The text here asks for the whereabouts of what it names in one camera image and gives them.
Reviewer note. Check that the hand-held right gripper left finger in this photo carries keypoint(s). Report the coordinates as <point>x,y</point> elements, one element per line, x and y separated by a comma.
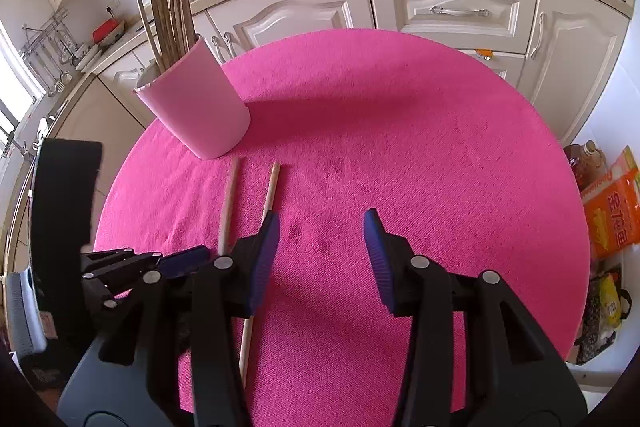
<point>262,259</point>

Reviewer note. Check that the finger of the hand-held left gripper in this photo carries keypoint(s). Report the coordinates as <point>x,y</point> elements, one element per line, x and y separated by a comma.
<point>185,259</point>
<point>110,292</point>

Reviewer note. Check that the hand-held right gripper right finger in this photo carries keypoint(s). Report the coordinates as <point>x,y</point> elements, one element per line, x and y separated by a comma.
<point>380,259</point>

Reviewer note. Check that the wooden chopstick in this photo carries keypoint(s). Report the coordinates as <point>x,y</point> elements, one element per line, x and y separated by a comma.
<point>271,187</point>
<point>228,207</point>

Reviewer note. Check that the pink cup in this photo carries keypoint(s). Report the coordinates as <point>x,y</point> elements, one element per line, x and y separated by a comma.
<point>200,112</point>

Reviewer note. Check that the metal faucet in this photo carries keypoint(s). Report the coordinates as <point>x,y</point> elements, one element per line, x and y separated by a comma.
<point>10,144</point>

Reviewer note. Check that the pink round tablecloth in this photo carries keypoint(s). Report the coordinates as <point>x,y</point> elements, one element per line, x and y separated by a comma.
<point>400,132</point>

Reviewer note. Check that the red lidded container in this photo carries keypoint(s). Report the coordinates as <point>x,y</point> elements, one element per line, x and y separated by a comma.
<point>107,32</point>

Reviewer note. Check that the cooking oil bottle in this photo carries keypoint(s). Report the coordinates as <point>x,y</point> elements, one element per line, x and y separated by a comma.
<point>585,167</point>

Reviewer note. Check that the orange tag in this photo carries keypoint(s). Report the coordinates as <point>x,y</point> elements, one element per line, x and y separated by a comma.
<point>483,54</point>

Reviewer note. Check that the yellow packaged bag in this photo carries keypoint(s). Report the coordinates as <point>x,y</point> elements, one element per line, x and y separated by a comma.
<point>610,307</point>

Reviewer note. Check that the beige cabinet door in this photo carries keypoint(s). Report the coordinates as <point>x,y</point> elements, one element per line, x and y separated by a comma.
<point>570,62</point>
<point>290,24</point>

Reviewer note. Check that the orange packaged bag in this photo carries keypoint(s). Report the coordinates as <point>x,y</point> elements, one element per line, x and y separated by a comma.
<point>615,217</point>

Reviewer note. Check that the beige cabinet drawer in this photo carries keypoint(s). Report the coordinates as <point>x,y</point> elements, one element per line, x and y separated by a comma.
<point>455,9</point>

